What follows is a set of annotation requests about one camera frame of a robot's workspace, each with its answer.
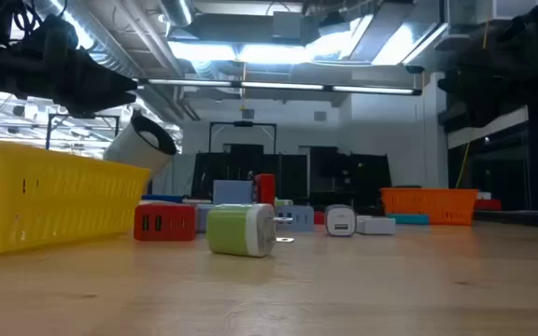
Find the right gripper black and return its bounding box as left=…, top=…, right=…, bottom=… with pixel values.
left=437, top=13, right=538, bottom=130

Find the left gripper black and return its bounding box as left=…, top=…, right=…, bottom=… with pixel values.
left=14, top=13, right=138, bottom=118

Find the yellow plastic basket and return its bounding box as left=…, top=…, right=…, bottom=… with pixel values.
left=0, top=139, right=151, bottom=256

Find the red dual USB charger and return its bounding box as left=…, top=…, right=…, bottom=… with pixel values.
left=133, top=203, right=198, bottom=243

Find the white rectangular case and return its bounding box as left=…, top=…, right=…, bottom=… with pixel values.
left=356, top=215, right=397, bottom=236

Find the light blue wall charger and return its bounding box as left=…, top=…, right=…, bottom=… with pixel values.
left=212, top=179, right=254, bottom=205
left=276, top=205, right=316, bottom=233
left=195, top=203, right=214, bottom=233

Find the white USB wall charger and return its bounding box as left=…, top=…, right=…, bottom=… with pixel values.
left=324, top=203, right=358, bottom=238

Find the red slim rectangular block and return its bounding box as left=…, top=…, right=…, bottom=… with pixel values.
left=253, top=173, right=276, bottom=207

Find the red background box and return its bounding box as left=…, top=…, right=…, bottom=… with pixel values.
left=474, top=199, right=503, bottom=212

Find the grey cloth cover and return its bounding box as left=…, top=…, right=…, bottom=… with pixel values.
left=150, top=152, right=198, bottom=197

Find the orange plastic basket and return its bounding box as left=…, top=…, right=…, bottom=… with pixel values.
left=379, top=188, right=479, bottom=227

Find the teal rectangular case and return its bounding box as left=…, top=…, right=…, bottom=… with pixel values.
left=387, top=214, right=431, bottom=227

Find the black equipment station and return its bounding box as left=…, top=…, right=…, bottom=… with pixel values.
left=190, top=143, right=392, bottom=209

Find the long linear light bar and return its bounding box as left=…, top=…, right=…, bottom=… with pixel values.
left=136, top=77, right=423, bottom=97

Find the yellow hanging cable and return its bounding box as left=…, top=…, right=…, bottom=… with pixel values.
left=454, top=18, right=489, bottom=190

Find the round silver air duct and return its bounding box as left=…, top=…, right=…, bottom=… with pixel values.
left=159, top=0, right=195, bottom=28

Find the black aluminium table frame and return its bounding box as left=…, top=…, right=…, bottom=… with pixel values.
left=473, top=208, right=538, bottom=230

